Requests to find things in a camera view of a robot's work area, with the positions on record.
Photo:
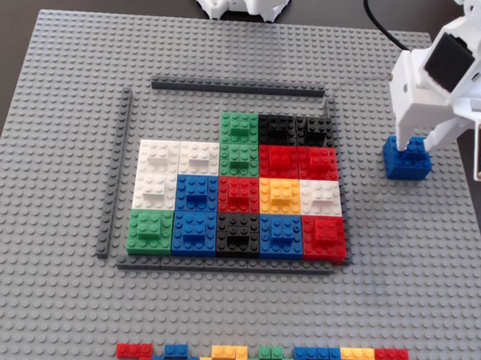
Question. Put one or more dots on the white lego cube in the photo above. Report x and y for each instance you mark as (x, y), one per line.
(154, 190)
(199, 156)
(159, 155)
(321, 196)

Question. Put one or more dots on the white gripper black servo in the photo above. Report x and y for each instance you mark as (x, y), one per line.
(413, 116)

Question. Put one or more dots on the blue flat brick shape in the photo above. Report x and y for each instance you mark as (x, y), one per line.
(175, 350)
(315, 353)

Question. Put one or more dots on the black lego cube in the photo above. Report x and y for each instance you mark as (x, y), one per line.
(277, 130)
(314, 131)
(238, 235)

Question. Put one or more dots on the green flat brick shape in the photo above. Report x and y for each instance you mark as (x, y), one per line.
(272, 353)

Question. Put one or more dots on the dark grey lego rail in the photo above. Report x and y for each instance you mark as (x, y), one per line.
(116, 164)
(228, 85)

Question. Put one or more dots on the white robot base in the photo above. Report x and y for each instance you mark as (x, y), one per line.
(262, 3)

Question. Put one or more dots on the green lego cube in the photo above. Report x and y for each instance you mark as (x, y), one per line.
(149, 231)
(239, 159)
(239, 126)

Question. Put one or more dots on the red lego cube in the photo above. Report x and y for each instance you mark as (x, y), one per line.
(324, 238)
(238, 193)
(278, 161)
(318, 163)

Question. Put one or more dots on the yellow lego cube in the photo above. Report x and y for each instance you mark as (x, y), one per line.
(279, 195)

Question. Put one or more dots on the blue lego cube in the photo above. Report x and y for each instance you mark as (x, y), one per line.
(281, 236)
(196, 192)
(407, 168)
(194, 233)

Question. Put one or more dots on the grey lego baseplate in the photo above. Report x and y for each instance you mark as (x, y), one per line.
(68, 142)

